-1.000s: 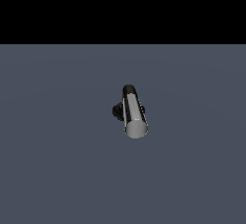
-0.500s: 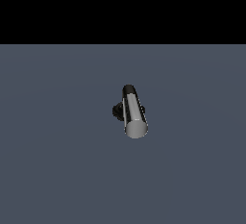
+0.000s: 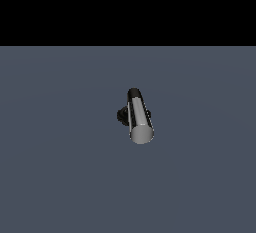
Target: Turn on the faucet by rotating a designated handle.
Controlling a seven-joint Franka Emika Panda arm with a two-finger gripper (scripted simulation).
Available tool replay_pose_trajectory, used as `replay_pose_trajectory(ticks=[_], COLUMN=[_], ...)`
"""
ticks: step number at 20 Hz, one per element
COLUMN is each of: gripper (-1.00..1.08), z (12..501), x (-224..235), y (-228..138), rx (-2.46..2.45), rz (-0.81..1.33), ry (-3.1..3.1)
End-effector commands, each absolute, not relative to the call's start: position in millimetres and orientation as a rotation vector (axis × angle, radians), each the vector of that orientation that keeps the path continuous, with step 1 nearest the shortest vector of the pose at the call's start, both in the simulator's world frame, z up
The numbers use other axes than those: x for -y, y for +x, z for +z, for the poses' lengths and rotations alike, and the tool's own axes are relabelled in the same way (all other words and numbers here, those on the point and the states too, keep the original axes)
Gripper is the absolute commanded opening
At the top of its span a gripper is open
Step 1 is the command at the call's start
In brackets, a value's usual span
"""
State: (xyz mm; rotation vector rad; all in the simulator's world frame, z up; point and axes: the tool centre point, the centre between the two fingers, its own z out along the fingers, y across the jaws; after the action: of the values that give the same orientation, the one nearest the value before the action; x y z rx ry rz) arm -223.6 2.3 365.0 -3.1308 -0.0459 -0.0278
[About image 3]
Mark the chrome faucet spout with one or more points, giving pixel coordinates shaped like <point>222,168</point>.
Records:
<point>140,120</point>

